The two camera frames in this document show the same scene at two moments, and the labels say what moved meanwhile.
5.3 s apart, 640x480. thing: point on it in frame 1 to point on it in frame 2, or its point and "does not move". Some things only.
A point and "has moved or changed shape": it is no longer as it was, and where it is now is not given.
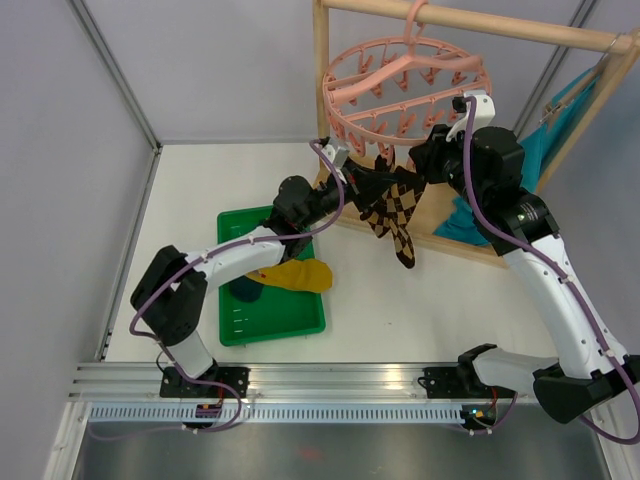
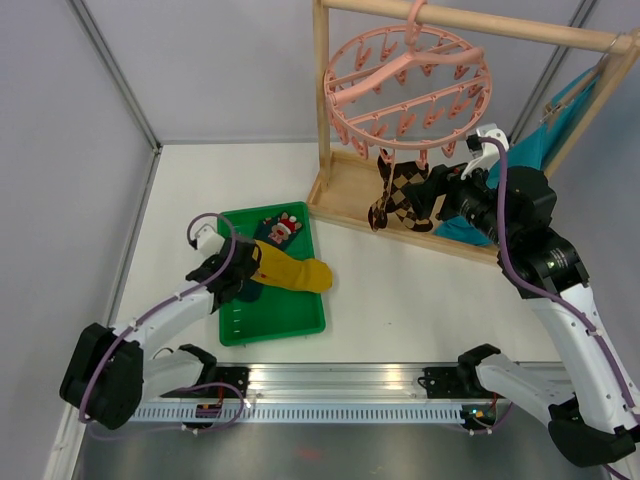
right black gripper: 429,154 to 444,179
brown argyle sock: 383,219 has moved or changed shape
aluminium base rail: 111,381 does not move
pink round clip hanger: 392,92 does not move
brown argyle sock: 401,203 to 407,174
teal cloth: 539,148 does not move
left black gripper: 369,185 to 249,271
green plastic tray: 280,311 does not move
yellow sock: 313,275 does not move
